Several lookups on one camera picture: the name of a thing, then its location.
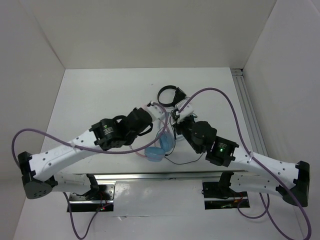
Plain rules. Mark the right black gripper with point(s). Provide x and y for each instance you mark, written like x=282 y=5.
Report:
x=179 y=123

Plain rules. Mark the pink blue cat-ear headphones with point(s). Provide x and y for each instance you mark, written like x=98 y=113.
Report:
x=166 y=144

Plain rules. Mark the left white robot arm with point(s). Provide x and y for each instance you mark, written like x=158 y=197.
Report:
x=41 y=172

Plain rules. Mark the teal white cat-ear headphones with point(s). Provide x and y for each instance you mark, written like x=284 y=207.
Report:
x=175 y=135

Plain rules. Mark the black on-ear headphones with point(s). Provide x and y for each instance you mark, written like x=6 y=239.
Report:
x=169 y=96

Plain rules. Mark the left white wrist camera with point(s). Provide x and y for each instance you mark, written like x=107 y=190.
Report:
x=156 y=112

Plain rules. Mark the aluminium side rail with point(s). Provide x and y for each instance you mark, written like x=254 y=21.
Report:
x=253 y=128

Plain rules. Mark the aluminium front rail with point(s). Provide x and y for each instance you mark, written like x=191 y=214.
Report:
x=162 y=176

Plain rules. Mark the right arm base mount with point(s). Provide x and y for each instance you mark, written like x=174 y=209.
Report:
x=216 y=198

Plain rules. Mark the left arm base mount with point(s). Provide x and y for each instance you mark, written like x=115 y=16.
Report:
x=98 y=198

